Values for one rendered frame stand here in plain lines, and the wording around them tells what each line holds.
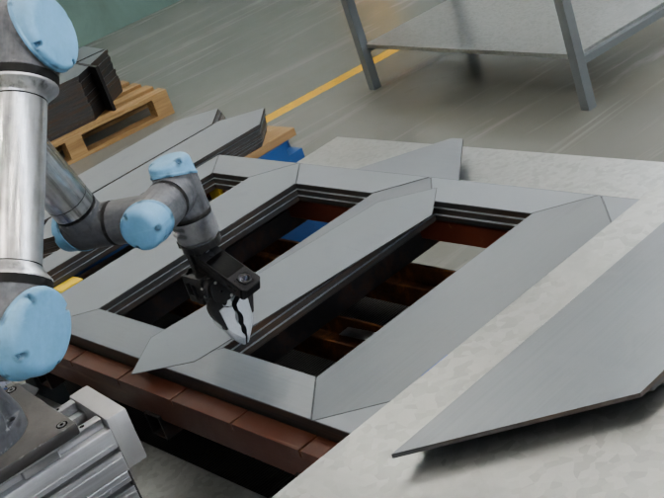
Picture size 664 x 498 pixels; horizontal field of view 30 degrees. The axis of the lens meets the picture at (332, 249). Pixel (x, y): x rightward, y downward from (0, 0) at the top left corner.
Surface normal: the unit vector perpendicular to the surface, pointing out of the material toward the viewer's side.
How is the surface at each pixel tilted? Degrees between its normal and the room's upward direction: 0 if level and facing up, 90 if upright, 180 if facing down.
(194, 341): 0
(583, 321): 0
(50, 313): 96
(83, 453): 90
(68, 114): 90
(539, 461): 0
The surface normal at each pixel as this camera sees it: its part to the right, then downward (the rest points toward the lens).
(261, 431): -0.31, -0.86
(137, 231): -0.30, 0.48
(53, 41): 0.89, -0.26
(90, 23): 0.58, 0.16
